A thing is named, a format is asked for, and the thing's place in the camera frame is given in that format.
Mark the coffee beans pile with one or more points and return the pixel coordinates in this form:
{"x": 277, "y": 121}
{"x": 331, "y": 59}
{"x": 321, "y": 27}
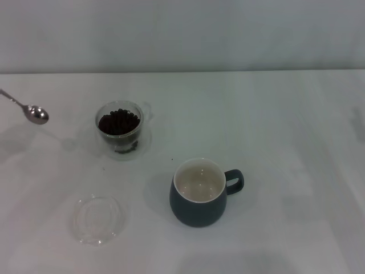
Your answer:
{"x": 118, "y": 122}

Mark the dark teal ceramic mug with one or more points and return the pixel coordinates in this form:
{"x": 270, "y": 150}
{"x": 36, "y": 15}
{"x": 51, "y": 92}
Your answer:
{"x": 196, "y": 211}

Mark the clear glass cup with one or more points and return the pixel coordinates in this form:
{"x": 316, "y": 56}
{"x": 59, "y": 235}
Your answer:
{"x": 134, "y": 137}

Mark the scattered coffee beans cluster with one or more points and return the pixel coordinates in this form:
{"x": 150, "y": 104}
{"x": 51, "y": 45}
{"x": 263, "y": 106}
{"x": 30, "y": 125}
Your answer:
{"x": 127, "y": 148}

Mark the clear glass saucer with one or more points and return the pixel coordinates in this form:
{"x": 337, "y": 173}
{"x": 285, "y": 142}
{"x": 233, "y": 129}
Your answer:
{"x": 142, "y": 148}

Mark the small clear glass dish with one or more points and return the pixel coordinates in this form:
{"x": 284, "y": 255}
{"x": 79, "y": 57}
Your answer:
{"x": 85, "y": 228}

